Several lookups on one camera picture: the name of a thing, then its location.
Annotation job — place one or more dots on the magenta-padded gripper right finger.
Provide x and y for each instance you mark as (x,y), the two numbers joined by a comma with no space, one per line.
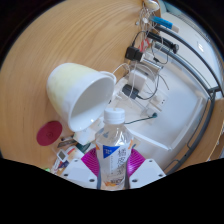
(148,171)

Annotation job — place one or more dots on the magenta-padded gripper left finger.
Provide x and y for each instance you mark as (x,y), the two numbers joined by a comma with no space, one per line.
(78,173)

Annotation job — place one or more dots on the clear plastic water bottle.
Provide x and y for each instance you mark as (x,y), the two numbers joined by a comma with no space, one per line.
(113,150)

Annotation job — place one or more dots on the small white square device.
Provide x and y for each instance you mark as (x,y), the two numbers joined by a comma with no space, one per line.
(62,155)

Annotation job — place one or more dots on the black comb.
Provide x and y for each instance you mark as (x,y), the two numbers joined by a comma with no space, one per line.
(66,143)

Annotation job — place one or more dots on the flat round red coaster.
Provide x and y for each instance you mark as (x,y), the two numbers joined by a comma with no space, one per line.
(49,133)

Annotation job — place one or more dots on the cream white cup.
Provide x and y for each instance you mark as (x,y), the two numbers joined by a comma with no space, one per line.
(70,90)

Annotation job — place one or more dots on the white power adapter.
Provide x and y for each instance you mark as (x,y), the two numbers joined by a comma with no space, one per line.
(137,78)

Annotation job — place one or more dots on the black charger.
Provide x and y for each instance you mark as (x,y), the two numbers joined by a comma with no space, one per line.
(133,53)

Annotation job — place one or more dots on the black electric shaver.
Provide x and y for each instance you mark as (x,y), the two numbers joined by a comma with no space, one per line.
(163,41)

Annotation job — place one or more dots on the blue tube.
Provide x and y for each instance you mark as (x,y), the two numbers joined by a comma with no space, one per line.
(163,23)

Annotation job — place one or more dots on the grey metal frame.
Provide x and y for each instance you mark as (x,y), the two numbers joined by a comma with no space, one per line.
(208,113)

